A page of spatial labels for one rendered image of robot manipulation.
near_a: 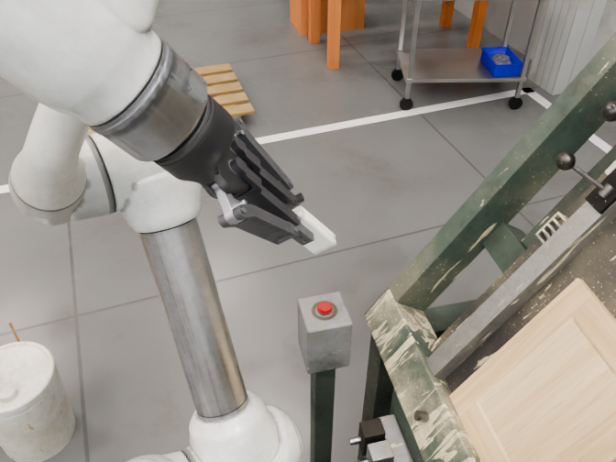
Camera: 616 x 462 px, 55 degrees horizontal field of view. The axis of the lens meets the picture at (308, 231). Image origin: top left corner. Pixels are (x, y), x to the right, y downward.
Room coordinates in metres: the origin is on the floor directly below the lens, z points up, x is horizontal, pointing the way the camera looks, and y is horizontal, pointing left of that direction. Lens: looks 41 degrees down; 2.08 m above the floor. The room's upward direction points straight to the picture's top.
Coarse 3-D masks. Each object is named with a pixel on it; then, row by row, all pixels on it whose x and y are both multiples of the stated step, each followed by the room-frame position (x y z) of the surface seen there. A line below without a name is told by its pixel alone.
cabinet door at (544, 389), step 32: (576, 288) 0.83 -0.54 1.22; (544, 320) 0.81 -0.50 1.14; (576, 320) 0.77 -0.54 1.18; (608, 320) 0.74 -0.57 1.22; (512, 352) 0.79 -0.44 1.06; (544, 352) 0.76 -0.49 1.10; (576, 352) 0.72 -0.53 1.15; (608, 352) 0.69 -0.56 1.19; (480, 384) 0.77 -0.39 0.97; (512, 384) 0.74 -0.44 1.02; (544, 384) 0.70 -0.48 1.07; (576, 384) 0.67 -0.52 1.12; (608, 384) 0.64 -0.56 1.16; (480, 416) 0.71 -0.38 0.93; (512, 416) 0.68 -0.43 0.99; (544, 416) 0.65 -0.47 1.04; (576, 416) 0.62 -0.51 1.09; (608, 416) 0.59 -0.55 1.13; (480, 448) 0.65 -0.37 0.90; (512, 448) 0.62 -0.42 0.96; (544, 448) 0.59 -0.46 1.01; (576, 448) 0.57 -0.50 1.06; (608, 448) 0.54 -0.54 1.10
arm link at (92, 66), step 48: (0, 0) 0.36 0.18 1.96; (48, 0) 0.37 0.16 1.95; (96, 0) 0.39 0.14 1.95; (144, 0) 0.42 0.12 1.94; (0, 48) 0.36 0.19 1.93; (48, 48) 0.36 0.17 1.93; (96, 48) 0.38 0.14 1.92; (144, 48) 0.41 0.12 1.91; (48, 96) 0.37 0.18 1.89; (96, 96) 0.37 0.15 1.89
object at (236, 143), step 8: (232, 144) 0.46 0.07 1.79; (240, 144) 0.47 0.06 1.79; (240, 152) 0.46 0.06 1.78; (248, 152) 0.47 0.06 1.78; (248, 160) 0.46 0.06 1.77; (256, 160) 0.47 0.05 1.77; (256, 168) 0.47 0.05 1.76; (264, 176) 0.47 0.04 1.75; (272, 176) 0.49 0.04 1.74; (264, 184) 0.47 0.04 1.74; (272, 184) 0.47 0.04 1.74; (280, 184) 0.49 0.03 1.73; (272, 192) 0.48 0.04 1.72; (280, 192) 0.48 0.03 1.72; (288, 192) 0.49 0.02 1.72; (280, 200) 0.48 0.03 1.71; (288, 200) 0.48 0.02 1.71; (296, 200) 0.49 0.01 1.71
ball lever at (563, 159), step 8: (568, 152) 0.97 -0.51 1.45; (560, 160) 0.96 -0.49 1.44; (568, 160) 0.95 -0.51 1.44; (560, 168) 0.96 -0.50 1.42; (568, 168) 0.95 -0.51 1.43; (576, 168) 0.96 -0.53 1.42; (584, 176) 0.95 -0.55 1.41; (600, 184) 0.94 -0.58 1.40; (608, 184) 0.94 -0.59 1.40; (600, 192) 0.93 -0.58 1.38; (608, 192) 0.93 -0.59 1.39
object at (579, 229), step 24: (576, 216) 0.94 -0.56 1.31; (600, 216) 0.91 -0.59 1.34; (552, 240) 0.93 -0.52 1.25; (576, 240) 0.90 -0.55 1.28; (528, 264) 0.92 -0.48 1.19; (552, 264) 0.89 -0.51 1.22; (504, 288) 0.91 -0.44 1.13; (528, 288) 0.88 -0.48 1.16; (480, 312) 0.90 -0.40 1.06; (504, 312) 0.87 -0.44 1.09; (456, 336) 0.89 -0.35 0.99; (480, 336) 0.86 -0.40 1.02; (432, 360) 0.88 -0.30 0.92; (456, 360) 0.85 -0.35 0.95
